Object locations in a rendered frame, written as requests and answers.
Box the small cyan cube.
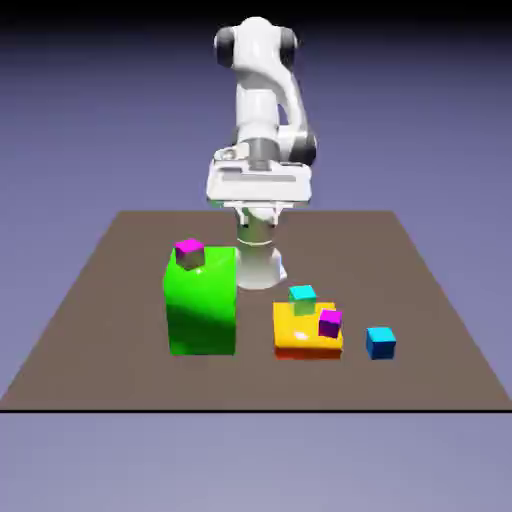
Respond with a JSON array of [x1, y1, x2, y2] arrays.
[[288, 284, 318, 318]]

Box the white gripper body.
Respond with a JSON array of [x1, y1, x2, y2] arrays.
[[205, 158, 313, 210]]

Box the large green box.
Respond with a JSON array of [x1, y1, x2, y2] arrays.
[[162, 246, 239, 357]]

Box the small blue cube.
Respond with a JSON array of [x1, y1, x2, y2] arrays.
[[364, 326, 398, 361]]

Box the small magenta cube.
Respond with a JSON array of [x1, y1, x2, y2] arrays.
[[173, 237, 206, 272], [317, 308, 344, 340]]

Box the large orange box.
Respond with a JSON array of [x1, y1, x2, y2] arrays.
[[272, 301, 344, 361]]

